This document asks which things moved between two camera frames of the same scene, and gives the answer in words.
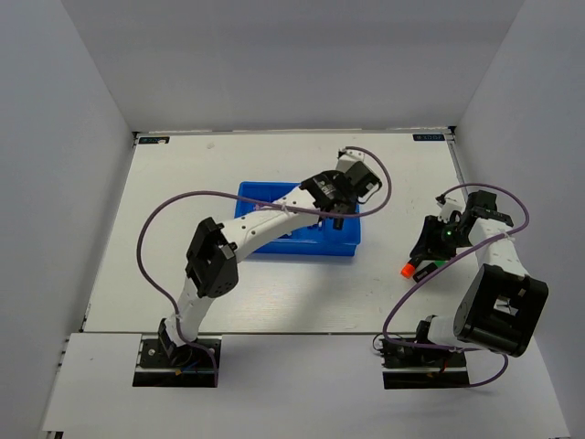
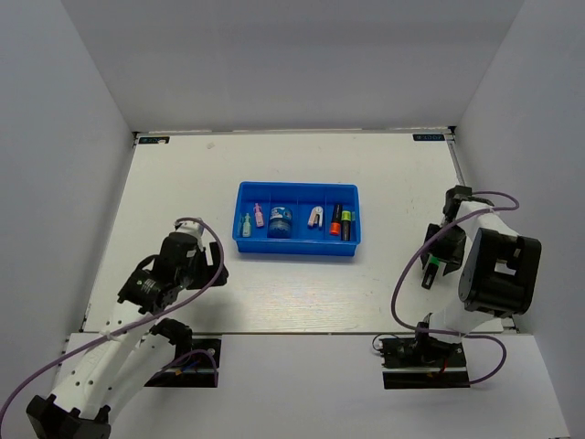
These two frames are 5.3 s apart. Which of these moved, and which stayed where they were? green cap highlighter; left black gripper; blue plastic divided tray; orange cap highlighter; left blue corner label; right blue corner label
Moved: orange cap highlighter; left black gripper; green cap highlighter
Stayed: left blue corner label; right blue corner label; blue plastic divided tray
